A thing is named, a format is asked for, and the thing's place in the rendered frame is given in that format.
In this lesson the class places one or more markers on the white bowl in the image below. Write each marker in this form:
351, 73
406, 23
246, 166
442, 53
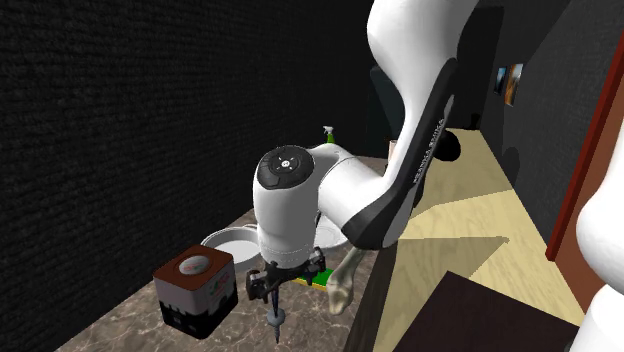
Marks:
234, 244

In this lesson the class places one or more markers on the dark grey pointed tool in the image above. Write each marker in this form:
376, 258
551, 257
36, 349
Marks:
277, 320

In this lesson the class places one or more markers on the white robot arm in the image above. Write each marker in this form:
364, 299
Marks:
287, 219

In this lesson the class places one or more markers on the orange wall picture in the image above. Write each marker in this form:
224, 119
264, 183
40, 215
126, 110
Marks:
514, 84

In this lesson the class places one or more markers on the red-brown door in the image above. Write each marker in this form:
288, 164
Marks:
585, 214

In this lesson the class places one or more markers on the green spray bottle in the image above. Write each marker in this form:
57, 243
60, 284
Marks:
330, 136

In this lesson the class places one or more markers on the brown and white cube box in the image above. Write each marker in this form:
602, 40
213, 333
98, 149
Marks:
195, 292

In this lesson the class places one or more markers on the green and yellow sponge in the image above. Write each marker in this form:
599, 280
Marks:
319, 280

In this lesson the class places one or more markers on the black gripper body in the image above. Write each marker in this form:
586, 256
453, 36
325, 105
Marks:
287, 275

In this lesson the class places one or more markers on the white plate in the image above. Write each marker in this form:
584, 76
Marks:
329, 236

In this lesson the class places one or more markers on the blue wall picture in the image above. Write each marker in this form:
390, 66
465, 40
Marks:
500, 80

